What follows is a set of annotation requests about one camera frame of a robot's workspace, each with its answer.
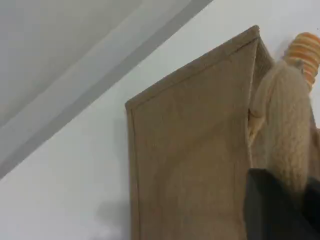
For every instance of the striped orange bread roll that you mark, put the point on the striped orange bread roll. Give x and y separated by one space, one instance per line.
305 55

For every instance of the brown jute tote bag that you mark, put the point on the brown jute tote bag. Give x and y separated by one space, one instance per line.
190 137

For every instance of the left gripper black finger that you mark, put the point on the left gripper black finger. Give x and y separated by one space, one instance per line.
270 207
312 212

